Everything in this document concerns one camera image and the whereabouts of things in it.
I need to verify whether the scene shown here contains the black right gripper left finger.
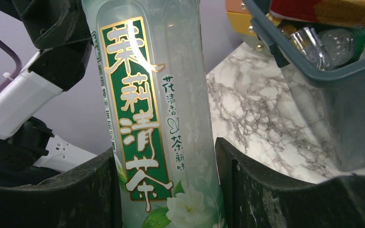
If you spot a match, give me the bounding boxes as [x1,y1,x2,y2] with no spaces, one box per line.
[0,150,123,228]

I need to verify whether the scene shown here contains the dark green plastic bin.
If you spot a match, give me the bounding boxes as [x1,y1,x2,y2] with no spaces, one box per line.
[245,0,365,171]

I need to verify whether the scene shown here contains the amber tea bottle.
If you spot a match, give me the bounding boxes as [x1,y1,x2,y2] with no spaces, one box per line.
[269,0,365,28]

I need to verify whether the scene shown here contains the green tea bottle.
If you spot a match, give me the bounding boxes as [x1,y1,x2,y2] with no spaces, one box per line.
[81,0,227,228]

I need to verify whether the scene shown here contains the plain clear bottle white cap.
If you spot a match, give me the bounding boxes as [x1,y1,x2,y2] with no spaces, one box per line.
[288,26,356,71]

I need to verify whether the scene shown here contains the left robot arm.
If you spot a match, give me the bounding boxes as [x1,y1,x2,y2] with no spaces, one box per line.
[0,0,95,188]

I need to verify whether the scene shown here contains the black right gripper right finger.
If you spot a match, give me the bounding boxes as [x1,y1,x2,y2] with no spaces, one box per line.
[215,138,365,228]

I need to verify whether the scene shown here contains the cream orange drawer box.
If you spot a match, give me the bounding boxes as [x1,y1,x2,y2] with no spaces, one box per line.
[225,0,284,57]

